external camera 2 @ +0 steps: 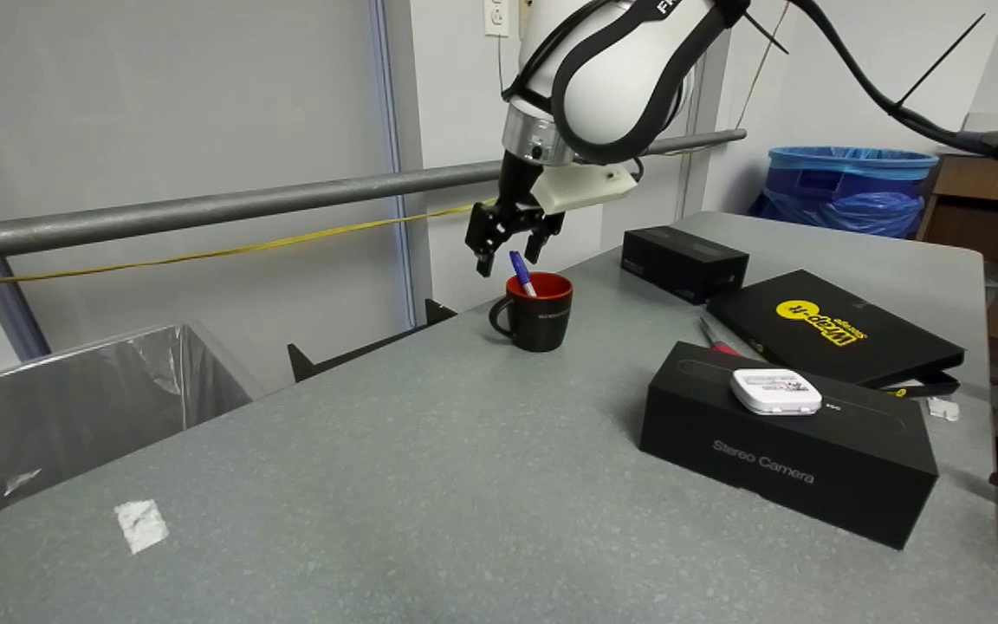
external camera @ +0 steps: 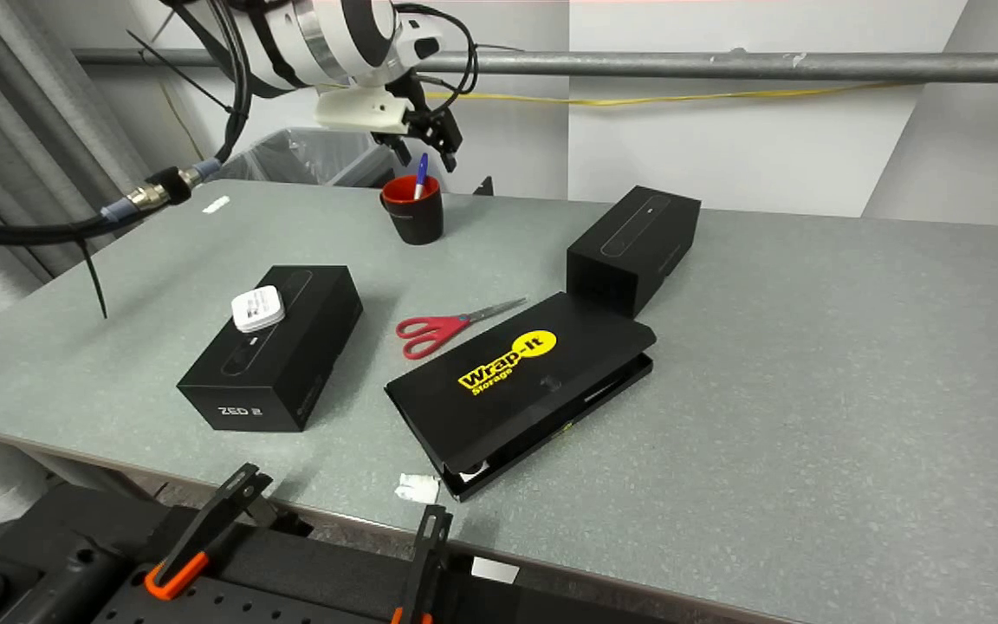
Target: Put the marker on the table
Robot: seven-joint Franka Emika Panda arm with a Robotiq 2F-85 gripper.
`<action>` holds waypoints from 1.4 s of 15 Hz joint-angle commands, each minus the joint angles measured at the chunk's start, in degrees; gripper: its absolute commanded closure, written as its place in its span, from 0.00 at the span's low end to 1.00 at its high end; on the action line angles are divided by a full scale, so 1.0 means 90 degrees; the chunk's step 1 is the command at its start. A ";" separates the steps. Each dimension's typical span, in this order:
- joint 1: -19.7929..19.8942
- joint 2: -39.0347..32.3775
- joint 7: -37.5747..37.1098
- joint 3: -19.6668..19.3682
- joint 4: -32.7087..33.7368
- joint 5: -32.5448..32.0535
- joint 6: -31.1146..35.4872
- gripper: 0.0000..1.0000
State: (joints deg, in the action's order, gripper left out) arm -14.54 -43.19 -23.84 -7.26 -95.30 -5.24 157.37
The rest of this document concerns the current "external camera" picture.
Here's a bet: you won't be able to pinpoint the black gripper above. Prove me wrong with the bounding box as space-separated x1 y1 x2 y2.
372 64 465 164

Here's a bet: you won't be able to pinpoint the blue marker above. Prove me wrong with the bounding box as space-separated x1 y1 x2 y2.
410 147 433 204

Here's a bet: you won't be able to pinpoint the red black cup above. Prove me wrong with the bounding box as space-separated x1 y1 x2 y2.
379 168 451 250

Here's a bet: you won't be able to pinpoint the grey plastic bin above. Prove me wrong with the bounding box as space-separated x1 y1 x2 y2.
215 123 400 190

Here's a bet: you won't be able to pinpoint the white square charger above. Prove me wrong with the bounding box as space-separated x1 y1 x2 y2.
228 281 292 338

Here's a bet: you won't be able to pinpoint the black box with white charger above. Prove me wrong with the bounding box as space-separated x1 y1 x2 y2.
173 262 368 436

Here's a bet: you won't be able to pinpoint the black Wrap-it Storage box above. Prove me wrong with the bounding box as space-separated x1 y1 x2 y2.
380 287 658 501

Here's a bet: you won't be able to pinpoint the grey metal pipe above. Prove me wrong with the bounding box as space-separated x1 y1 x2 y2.
70 46 998 87

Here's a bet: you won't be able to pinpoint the white paper sticker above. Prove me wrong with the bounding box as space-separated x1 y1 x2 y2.
392 471 442 508

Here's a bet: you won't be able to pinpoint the grey curtain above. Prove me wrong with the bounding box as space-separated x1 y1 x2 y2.
0 0 150 344

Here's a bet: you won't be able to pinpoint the black orange bar clamp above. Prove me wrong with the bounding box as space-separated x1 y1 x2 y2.
138 459 277 607
387 501 458 624

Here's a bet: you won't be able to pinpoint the white label on workbench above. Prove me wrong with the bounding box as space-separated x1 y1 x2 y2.
466 552 524 590

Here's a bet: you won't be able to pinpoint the black perforated workbench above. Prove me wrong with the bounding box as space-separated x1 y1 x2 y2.
0 473 756 624

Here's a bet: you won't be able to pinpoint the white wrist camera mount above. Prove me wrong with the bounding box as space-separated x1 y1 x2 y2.
310 87 421 139

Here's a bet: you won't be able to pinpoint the red handled scissors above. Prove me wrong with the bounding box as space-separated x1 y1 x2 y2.
392 293 529 364

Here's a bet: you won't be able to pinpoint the black camera product box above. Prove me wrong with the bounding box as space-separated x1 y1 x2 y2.
565 182 708 322

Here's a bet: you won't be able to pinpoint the yellow cable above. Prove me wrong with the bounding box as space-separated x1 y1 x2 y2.
451 76 911 117

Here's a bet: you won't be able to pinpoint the thick black cable with connector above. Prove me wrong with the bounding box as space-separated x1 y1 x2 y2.
0 157 228 250

